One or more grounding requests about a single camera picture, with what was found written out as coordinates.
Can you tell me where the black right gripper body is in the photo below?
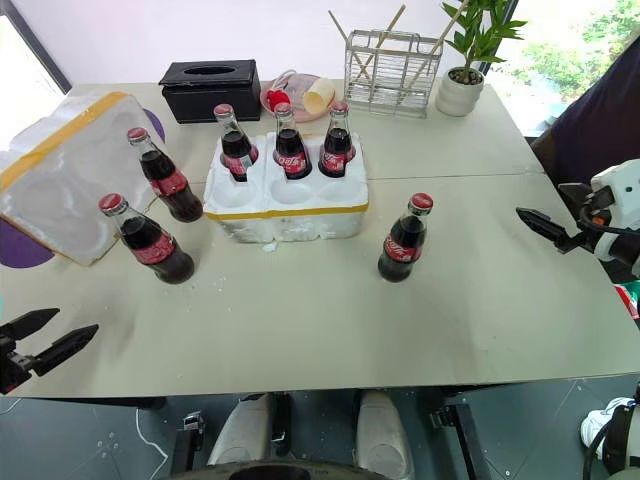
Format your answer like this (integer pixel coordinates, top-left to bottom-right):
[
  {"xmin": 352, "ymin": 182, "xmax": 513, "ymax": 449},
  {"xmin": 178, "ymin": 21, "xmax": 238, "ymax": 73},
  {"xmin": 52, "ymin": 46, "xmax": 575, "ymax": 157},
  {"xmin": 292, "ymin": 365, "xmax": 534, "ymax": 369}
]
[{"xmin": 574, "ymin": 186, "xmax": 615, "ymax": 252}]

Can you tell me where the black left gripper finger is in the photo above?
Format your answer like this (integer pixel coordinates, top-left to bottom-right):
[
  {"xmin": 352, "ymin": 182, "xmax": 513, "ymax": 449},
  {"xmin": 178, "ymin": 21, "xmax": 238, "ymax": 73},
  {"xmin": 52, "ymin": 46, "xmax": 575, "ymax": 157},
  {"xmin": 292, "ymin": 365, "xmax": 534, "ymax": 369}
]
[
  {"xmin": 30, "ymin": 323, "xmax": 101, "ymax": 378},
  {"xmin": 0, "ymin": 307, "xmax": 62, "ymax": 351}
]

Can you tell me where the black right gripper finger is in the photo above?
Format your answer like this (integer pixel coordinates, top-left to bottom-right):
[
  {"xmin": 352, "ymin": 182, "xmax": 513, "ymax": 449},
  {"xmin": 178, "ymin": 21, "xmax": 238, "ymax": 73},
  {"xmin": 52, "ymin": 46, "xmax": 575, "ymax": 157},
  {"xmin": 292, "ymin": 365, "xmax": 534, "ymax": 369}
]
[
  {"xmin": 515, "ymin": 206, "xmax": 582, "ymax": 255},
  {"xmin": 557, "ymin": 182, "xmax": 594, "ymax": 204}
]

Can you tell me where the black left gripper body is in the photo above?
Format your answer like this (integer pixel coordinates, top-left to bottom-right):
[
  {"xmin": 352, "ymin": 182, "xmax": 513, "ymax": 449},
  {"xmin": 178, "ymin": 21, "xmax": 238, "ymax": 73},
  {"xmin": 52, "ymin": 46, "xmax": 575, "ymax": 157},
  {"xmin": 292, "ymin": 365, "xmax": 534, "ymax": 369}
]
[{"xmin": 0, "ymin": 335, "xmax": 35, "ymax": 397}]

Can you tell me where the glass cola bottle red cap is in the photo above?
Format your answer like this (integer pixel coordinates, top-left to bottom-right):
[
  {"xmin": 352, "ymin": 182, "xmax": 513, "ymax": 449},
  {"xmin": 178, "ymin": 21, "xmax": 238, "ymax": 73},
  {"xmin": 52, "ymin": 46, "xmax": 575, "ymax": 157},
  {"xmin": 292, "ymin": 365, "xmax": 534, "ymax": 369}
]
[
  {"xmin": 272, "ymin": 101, "xmax": 314, "ymax": 181},
  {"xmin": 213, "ymin": 103, "xmax": 261, "ymax": 184},
  {"xmin": 376, "ymin": 192, "xmax": 435, "ymax": 284},
  {"xmin": 97, "ymin": 192, "xmax": 196, "ymax": 287},
  {"xmin": 125, "ymin": 126, "xmax": 205, "ymax": 224},
  {"xmin": 317, "ymin": 100, "xmax": 358, "ymax": 180}
]

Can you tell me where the white foam lid yellow tape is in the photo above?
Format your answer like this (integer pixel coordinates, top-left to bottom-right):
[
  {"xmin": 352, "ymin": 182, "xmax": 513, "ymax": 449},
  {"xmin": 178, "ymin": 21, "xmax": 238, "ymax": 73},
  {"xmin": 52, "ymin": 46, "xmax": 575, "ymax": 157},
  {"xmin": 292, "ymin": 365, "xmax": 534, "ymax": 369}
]
[{"xmin": 0, "ymin": 91, "xmax": 167, "ymax": 267}]

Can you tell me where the white foam bottle tray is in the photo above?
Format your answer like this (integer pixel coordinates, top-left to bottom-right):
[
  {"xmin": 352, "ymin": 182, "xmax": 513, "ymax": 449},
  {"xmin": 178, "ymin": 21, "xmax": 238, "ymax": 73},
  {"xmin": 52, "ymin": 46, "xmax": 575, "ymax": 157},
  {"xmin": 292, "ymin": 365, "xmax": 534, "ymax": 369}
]
[{"xmin": 202, "ymin": 131, "xmax": 371, "ymax": 245}]

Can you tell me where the black tissue box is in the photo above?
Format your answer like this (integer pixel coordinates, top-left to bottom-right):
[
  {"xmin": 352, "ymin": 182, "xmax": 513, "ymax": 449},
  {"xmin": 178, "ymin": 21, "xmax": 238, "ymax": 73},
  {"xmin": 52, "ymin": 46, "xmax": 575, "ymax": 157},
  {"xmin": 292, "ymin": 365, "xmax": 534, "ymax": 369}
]
[{"xmin": 158, "ymin": 59, "xmax": 264, "ymax": 125}]

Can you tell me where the purple round mat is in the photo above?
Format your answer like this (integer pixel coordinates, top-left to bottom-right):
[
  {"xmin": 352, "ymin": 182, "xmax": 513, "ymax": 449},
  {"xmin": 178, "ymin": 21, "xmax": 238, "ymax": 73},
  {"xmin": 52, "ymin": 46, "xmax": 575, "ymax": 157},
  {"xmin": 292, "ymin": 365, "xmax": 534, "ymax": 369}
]
[
  {"xmin": 141, "ymin": 106, "xmax": 168, "ymax": 145},
  {"xmin": 0, "ymin": 218, "xmax": 55, "ymax": 270}
]

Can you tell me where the person in dark clothes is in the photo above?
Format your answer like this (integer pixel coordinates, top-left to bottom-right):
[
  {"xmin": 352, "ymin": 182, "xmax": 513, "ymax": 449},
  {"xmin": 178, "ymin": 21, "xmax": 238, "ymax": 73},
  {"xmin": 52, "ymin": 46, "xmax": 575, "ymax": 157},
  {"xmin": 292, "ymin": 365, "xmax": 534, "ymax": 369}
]
[{"xmin": 529, "ymin": 43, "xmax": 640, "ymax": 187}]

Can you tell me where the red green packet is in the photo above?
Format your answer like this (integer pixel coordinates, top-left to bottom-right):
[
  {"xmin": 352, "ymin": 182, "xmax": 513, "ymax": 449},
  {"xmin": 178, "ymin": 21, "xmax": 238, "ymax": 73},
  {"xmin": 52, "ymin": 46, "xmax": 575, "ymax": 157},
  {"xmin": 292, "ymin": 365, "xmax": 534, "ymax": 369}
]
[{"xmin": 614, "ymin": 281, "xmax": 640, "ymax": 322}]

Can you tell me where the black table leg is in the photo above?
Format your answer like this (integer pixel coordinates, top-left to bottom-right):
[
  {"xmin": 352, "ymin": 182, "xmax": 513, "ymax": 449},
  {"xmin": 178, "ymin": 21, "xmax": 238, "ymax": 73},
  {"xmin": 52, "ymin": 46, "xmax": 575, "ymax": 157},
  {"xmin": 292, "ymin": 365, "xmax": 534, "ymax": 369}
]
[
  {"xmin": 171, "ymin": 396, "xmax": 207, "ymax": 472},
  {"xmin": 428, "ymin": 389, "xmax": 482, "ymax": 480}
]

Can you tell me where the white ribbed plant pot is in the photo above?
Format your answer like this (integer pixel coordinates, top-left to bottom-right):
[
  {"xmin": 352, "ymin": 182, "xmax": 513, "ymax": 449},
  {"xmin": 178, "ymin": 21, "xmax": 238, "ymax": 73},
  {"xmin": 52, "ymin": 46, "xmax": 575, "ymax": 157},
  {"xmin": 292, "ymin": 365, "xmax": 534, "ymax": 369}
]
[{"xmin": 434, "ymin": 66, "xmax": 486, "ymax": 118}]

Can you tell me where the green leafy plant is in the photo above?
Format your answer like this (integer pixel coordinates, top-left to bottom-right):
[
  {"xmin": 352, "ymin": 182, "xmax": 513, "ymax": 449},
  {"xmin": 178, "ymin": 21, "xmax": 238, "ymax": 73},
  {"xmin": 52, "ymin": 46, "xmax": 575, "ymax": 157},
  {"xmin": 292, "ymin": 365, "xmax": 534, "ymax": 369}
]
[{"xmin": 439, "ymin": 0, "xmax": 529, "ymax": 84}]

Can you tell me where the white rounded robot leg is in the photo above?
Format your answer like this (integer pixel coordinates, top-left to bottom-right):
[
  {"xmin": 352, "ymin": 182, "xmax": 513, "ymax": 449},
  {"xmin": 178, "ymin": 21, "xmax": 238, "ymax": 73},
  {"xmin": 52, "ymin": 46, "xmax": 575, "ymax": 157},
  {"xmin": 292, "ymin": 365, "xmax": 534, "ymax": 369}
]
[
  {"xmin": 355, "ymin": 389, "xmax": 417, "ymax": 480},
  {"xmin": 206, "ymin": 391, "xmax": 275, "ymax": 467}
]

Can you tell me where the wooden chopstick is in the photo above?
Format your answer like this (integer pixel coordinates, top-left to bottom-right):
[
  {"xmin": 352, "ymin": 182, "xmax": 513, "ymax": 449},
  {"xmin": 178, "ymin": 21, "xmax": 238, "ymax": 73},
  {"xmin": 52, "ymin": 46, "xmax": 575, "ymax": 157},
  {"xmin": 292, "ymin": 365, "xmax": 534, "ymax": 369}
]
[
  {"xmin": 327, "ymin": 9, "xmax": 374, "ymax": 82},
  {"xmin": 355, "ymin": 4, "xmax": 407, "ymax": 80},
  {"xmin": 398, "ymin": 0, "xmax": 470, "ymax": 100}
]

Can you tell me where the dark rounded robot torso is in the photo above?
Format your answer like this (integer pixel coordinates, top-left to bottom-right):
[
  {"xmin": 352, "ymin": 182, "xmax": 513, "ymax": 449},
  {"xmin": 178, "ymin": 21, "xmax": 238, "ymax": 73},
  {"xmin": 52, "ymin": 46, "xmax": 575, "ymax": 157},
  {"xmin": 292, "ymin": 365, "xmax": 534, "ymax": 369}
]
[{"xmin": 168, "ymin": 453, "xmax": 452, "ymax": 480}]

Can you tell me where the cream paper cup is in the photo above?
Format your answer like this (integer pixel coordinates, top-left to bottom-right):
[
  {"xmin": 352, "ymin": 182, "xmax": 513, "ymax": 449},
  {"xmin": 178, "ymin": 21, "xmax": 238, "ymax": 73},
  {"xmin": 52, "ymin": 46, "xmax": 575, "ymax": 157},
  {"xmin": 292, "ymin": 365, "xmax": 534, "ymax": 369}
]
[{"xmin": 302, "ymin": 77, "xmax": 336, "ymax": 116}]

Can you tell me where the pink plate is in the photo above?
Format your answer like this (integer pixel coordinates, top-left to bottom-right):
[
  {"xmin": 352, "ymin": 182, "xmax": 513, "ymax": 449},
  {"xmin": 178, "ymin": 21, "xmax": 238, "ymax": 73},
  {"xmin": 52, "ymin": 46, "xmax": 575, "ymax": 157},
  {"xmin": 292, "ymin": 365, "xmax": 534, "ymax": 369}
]
[{"xmin": 259, "ymin": 71, "xmax": 335, "ymax": 124}]

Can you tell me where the small red white toy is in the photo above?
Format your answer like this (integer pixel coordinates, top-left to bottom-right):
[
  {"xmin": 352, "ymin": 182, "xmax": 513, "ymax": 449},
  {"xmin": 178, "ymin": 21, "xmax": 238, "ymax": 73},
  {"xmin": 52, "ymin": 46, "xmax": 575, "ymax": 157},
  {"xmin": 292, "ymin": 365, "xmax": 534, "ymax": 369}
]
[{"xmin": 265, "ymin": 88, "xmax": 293, "ymax": 114}]

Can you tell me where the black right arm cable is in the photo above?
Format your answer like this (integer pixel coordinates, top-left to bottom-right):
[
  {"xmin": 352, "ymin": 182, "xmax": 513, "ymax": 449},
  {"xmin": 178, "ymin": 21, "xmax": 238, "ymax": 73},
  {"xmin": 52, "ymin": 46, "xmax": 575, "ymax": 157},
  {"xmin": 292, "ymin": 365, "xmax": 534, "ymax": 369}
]
[{"xmin": 578, "ymin": 202, "xmax": 640, "ymax": 237}]

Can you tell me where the metal wire rack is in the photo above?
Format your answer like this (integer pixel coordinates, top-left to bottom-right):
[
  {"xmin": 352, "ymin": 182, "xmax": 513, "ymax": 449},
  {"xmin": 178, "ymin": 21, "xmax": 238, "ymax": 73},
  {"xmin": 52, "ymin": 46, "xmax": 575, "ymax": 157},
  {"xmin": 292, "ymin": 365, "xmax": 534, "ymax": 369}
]
[{"xmin": 343, "ymin": 29, "xmax": 444, "ymax": 120}]

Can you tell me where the dark window frame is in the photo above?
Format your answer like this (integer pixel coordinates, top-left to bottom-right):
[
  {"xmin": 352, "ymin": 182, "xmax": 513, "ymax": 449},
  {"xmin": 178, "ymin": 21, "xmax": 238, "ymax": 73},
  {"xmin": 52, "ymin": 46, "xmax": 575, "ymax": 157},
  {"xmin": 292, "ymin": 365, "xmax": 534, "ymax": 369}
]
[{"xmin": 0, "ymin": 0, "xmax": 72, "ymax": 95}]

